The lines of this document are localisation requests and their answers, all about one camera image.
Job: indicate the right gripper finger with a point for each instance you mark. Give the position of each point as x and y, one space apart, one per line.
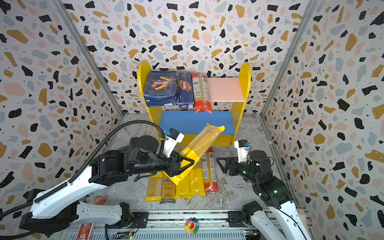
223 173
223 162

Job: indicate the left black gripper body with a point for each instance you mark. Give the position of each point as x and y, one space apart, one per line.
171 164

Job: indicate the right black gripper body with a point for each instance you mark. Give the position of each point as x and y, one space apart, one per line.
233 165

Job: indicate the yellow pastatime bag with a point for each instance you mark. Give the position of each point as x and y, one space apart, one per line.
154 190
198 146

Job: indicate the blue Barilla spaghetti box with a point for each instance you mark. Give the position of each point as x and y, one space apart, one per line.
186 93

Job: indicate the red spaghetti bag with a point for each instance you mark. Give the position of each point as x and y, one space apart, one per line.
209 172
201 93

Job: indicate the blue Barilla rigatoni box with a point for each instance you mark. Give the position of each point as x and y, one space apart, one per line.
161 89

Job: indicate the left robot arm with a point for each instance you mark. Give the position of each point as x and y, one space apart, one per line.
64 208

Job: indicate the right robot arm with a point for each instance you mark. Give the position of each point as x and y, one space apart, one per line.
257 170

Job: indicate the yellow shelf with coloured boards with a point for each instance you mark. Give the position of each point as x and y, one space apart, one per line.
221 90

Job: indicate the Ankara spaghetti bag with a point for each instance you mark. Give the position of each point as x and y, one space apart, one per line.
168 191

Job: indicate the yellow spaghetti bag middle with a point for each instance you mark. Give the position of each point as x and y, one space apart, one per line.
183 189

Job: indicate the yellow spaghetti bag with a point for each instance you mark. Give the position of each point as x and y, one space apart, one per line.
183 189
197 187

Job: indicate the yellow spaghetti bag right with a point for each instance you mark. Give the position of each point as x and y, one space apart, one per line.
197 187

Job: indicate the colourful flower sticker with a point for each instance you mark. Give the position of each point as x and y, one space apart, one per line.
191 226

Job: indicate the red card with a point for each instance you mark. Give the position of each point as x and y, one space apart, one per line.
85 232

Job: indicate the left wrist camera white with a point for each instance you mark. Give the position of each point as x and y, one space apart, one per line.
172 138

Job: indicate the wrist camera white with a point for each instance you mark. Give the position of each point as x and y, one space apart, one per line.
172 138
243 149

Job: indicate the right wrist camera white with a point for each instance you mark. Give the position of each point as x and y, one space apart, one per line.
243 149

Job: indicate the metal base rail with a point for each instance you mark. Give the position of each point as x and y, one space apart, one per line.
163 225

